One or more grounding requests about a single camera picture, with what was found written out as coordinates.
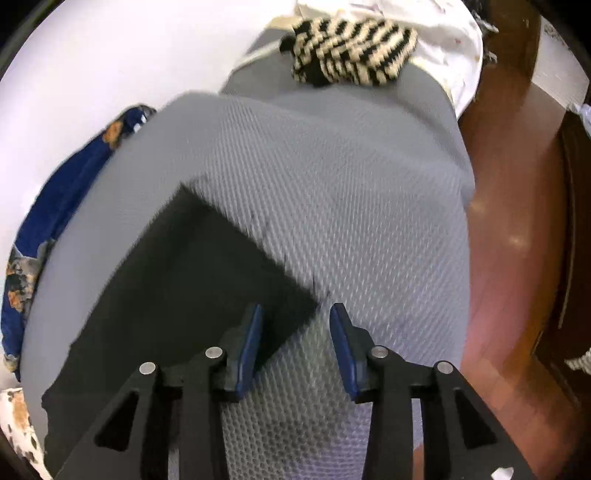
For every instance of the grey textured mattress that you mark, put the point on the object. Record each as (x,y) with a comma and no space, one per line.
(346,207)

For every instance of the white cloth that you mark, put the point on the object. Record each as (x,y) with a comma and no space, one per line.
(445,32)

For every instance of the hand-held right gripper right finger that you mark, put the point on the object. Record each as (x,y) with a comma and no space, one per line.
(344,353)

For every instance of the dark wooden cabinet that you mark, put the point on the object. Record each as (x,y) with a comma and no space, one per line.
(572,230)

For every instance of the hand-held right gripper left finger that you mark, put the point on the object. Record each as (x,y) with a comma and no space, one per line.
(247,353)

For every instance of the black pants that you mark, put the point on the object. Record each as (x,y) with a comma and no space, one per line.
(184,277)

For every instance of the white floral pillow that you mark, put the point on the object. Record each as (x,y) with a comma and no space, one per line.
(21,422)

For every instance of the blue floral blanket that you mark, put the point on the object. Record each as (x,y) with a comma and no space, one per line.
(60,194)

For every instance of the black and beige striped knit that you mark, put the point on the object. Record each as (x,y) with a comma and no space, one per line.
(355,50)

